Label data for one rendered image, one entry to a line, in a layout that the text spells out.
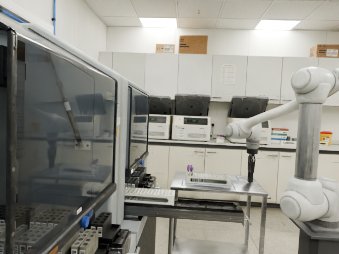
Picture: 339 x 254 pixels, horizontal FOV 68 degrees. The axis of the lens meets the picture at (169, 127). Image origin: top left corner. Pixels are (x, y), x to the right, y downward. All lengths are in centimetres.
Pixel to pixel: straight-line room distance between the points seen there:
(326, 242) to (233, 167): 228
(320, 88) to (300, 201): 53
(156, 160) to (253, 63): 204
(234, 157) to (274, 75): 136
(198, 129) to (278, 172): 127
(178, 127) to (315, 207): 251
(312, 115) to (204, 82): 271
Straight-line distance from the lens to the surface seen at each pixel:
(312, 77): 134
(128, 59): 408
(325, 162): 413
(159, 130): 363
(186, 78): 393
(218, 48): 440
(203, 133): 363
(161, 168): 370
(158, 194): 134
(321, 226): 163
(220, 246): 218
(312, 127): 139
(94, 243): 92
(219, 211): 135
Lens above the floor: 128
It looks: 3 degrees down
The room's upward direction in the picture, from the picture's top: 2 degrees clockwise
